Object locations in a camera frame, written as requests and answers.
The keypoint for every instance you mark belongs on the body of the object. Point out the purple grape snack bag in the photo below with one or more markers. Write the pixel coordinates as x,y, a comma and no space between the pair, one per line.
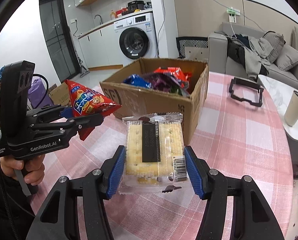
165,83

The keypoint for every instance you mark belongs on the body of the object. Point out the brown SF cardboard box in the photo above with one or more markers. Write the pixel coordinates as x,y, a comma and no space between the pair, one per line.
138,101

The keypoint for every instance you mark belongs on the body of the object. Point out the person's left hand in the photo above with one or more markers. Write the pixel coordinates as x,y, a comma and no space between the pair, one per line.
34,167

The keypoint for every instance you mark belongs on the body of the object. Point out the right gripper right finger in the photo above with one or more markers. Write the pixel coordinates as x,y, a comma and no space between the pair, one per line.
252,216

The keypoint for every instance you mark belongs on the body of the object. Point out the grey sofa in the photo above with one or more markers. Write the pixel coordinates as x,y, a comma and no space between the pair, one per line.
219,61

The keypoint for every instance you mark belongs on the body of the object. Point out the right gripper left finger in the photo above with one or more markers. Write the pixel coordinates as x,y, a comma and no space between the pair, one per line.
57,217

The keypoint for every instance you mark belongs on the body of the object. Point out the black patterned chair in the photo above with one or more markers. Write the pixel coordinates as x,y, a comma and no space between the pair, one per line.
192,47

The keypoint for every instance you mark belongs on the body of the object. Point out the red spicy snack packet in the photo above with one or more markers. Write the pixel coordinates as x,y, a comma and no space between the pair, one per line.
183,78

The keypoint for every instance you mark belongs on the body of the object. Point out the grey cushion right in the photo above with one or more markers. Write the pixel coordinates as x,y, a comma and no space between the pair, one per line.
287,59

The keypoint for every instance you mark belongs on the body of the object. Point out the grey cushion left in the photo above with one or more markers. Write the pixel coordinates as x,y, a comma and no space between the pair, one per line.
277,42

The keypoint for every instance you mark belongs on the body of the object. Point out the white coffee table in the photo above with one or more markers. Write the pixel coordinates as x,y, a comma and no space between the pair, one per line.
281,96

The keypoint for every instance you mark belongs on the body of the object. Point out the cardboard box on floor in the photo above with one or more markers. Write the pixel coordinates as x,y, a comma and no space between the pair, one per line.
60,95

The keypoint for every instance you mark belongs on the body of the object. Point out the clear cracker packet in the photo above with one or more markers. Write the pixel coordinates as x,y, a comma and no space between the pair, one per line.
155,160

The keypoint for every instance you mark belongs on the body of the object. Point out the white wall power strip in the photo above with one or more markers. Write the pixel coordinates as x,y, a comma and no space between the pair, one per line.
233,13

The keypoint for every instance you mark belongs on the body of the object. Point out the clothes pile on sofa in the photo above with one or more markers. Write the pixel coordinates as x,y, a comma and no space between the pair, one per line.
252,53

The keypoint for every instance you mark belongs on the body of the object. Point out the beige tumbler cup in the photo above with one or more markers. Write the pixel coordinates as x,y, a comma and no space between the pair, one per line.
291,114

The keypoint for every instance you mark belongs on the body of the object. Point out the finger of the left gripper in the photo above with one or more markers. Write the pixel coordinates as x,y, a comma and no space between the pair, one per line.
65,112
83,125

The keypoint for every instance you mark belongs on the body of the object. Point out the black plastic frame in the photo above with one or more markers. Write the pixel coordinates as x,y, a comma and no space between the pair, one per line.
244,90

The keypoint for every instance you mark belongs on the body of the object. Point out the white washing machine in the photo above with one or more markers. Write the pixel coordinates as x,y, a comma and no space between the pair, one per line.
136,37

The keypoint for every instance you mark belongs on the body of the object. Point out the grey cushion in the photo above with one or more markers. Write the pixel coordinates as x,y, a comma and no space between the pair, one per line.
277,42
287,59

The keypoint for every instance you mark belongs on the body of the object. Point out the red cone chips bag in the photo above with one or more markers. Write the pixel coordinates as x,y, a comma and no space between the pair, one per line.
86,101

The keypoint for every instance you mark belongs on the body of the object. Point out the blue cookie packet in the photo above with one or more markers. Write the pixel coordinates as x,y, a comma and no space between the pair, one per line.
137,81

